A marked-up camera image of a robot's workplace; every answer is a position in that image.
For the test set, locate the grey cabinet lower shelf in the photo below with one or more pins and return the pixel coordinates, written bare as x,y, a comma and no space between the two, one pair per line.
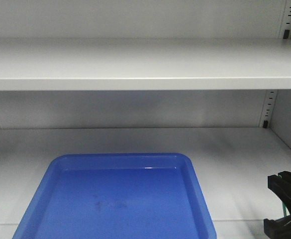
231,164

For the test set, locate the grey cabinet shelf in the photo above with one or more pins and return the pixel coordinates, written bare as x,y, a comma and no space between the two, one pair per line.
231,164
144,64

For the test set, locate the blue plastic tray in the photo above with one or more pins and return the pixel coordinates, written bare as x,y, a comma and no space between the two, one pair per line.
118,196

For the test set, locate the grey cabinet upper shelf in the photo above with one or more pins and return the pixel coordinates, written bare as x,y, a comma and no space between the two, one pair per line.
144,64

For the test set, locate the green plastic spoon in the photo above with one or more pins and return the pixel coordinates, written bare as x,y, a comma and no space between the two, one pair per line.
284,209

